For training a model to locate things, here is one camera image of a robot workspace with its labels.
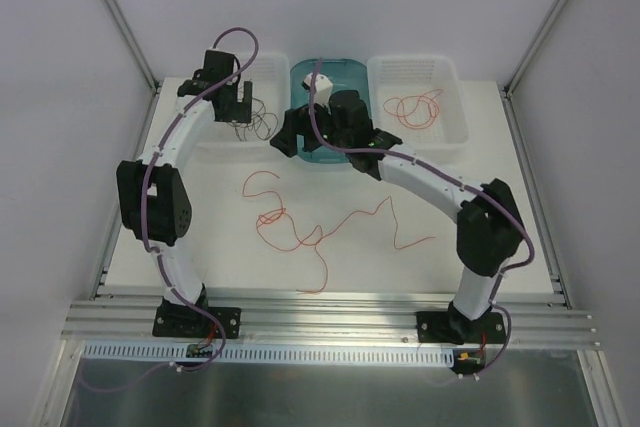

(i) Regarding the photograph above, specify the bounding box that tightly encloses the white perforated basket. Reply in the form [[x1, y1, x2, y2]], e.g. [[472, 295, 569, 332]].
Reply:
[[366, 54, 469, 164], [197, 53, 290, 163]]

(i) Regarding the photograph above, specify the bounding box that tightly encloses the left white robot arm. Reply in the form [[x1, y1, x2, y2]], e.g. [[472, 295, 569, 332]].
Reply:
[[116, 49, 252, 336]]

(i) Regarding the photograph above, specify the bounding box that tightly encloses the right aluminium frame post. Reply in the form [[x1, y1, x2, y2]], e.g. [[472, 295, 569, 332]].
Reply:
[[503, 0, 570, 99]]

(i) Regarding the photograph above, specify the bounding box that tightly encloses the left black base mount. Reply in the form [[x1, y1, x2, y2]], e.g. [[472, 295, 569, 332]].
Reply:
[[152, 297, 242, 339]]

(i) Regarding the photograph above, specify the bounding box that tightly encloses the aluminium mounting rail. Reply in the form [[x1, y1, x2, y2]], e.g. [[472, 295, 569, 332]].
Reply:
[[62, 287, 602, 350]]

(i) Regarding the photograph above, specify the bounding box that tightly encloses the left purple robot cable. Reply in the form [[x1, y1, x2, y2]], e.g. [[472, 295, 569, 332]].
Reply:
[[140, 26, 261, 373]]

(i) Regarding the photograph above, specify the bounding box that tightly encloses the left white perforated basket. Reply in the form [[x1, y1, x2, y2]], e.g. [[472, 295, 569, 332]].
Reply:
[[197, 53, 290, 163]]

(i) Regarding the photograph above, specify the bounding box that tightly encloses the orange wire bundle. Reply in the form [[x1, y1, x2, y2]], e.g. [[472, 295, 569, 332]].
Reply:
[[242, 170, 436, 296]]

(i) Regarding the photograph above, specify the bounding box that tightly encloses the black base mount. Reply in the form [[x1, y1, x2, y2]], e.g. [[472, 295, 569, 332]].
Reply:
[[152, 297, 242, 339], [415, 310, 506, 345]]

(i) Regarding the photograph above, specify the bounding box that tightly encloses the aluminium frame post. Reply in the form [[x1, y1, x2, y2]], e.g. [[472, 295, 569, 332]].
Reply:
[[503, 0, 570, 99], [100, 0, 160, 92]]

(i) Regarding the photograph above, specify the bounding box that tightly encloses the right white perforated basket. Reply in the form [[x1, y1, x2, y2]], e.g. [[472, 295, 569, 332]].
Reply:
[[366, 54, 469, 164]]

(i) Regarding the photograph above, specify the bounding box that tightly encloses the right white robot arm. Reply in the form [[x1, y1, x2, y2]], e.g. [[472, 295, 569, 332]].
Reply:
[[270, 90, 527, 342]]

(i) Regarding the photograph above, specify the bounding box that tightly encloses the brown thin wire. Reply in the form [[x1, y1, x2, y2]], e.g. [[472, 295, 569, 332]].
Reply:
[[229, 99, 269, 143], [232, 111, 282, 143]]

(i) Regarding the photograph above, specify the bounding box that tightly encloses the left aluminium frame post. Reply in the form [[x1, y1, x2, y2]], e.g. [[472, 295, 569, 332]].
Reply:
[[100, 0, 160, 92]]

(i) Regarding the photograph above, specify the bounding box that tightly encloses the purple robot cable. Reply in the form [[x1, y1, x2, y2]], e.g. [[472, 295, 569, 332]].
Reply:
[[305, 57, 536, 308], [140, 26, 261, 373]]

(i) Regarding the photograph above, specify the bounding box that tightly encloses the teal transparent plastic bin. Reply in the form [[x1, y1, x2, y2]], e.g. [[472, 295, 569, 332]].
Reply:
[[290, 58, 373, 164]]

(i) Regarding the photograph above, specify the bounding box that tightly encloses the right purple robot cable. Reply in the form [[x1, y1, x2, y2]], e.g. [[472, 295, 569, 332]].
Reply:
[[305, 57, 536, 308]]

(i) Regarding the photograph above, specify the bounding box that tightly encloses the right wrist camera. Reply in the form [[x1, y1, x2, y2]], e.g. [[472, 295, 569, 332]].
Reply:
[[302, 73, 334, 107]]

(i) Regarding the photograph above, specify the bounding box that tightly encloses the white slotted cable duct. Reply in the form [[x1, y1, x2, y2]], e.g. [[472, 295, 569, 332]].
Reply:
[[83, 342, 454, 368]]

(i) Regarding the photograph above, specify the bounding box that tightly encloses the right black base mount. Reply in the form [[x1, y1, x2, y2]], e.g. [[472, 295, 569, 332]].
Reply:
[[415, 310, 506, 345]]

